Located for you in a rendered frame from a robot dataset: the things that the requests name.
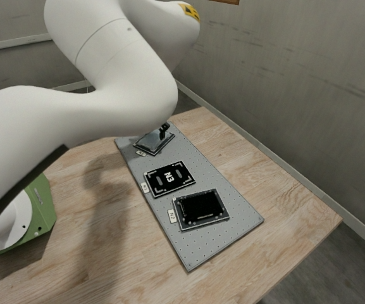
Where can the black rectangular nest plate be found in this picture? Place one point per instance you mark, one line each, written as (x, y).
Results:
(169, 178)

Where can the black multiwell plate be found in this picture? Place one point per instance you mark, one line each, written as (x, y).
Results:
(206, 206)

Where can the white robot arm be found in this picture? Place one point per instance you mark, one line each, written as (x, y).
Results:
(116, 45)

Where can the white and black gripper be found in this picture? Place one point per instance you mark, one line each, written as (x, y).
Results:
(165, 127)

